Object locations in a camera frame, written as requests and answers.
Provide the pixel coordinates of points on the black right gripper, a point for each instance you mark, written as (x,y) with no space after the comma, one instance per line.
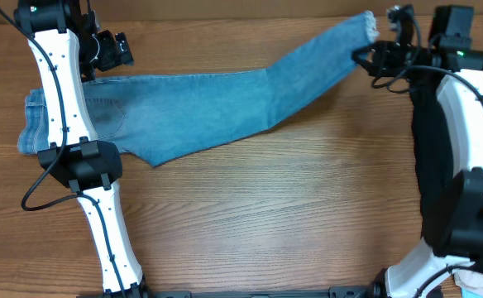
(379,58)

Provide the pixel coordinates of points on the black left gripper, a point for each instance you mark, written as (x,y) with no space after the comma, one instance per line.
(88,70)

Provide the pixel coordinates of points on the light blue denim jeans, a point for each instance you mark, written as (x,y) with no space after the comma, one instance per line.
(159,118)

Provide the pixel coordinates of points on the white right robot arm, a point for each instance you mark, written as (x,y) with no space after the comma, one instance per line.
(445,78)

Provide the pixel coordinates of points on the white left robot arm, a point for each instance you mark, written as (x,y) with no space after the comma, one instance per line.
(69,46)

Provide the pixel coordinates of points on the black folded garment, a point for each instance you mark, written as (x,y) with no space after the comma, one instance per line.
(433,152)

